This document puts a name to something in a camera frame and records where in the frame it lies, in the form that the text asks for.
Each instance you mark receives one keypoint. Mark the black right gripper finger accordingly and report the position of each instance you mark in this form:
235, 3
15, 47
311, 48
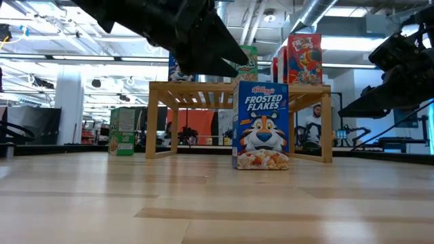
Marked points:
373, 106
369, 91

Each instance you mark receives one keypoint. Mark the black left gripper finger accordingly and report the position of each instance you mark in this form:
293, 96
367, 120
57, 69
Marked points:
225, 44
207, 66

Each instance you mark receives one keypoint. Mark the blue Frosted Flakes cereal box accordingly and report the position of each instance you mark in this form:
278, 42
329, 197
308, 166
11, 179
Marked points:
261, 135
173, 67

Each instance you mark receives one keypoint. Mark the green Apple Jacks cereal box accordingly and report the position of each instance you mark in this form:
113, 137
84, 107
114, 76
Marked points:
121, 132
252, 72

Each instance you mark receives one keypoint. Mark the red Froot Loops cereal box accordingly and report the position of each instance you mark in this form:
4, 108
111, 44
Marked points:
274, 71
283, 67
305, 61

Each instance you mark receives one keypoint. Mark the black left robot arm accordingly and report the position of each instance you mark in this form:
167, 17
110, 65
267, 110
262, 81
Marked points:
118, 11

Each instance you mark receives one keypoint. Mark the black background robot arm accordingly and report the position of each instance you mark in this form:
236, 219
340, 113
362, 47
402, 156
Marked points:
359, 130
188, 133

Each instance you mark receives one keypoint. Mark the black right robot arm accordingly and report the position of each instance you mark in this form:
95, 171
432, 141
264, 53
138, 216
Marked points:
424, 20

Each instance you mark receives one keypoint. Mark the wooden slatted shelf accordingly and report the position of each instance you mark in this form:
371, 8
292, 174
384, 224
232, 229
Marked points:
190, 86

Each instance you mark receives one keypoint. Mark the long ceiling light bar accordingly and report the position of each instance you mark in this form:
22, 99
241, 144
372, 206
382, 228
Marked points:
349, 65
84, 57

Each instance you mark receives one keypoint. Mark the dark background desk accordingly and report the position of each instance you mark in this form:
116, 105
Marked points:
393, 140

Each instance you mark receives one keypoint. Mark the round white ceiling fixture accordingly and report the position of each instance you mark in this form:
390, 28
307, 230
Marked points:
269, 17

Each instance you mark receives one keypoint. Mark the orange partition panel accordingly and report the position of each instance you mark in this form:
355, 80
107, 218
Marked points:
200, 122

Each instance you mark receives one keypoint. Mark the white cloth partition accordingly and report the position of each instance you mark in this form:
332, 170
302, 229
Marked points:
225, 122

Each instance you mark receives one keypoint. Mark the blue light strip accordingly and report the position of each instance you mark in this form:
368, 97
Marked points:
431, 128

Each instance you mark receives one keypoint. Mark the person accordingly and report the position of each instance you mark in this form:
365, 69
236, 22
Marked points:
312, 127

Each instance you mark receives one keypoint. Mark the black computer monitor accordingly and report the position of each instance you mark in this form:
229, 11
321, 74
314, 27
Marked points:
140, 118

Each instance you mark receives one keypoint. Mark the round black ceiling fixture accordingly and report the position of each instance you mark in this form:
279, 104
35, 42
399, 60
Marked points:
96, 83

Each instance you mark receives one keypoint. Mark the white round pillar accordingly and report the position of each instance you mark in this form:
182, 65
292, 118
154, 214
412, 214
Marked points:
69, 112

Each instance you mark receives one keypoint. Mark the black equipment cabinet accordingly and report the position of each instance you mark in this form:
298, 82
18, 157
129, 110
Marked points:
37, 125

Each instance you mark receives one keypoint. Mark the black ceiling spotlight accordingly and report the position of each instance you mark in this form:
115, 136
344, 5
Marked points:
5, 33

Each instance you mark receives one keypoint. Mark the black chair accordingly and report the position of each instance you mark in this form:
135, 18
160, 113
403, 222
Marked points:
13, 135

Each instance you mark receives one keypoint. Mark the dark wall monitor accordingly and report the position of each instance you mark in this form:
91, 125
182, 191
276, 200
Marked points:
407, 122

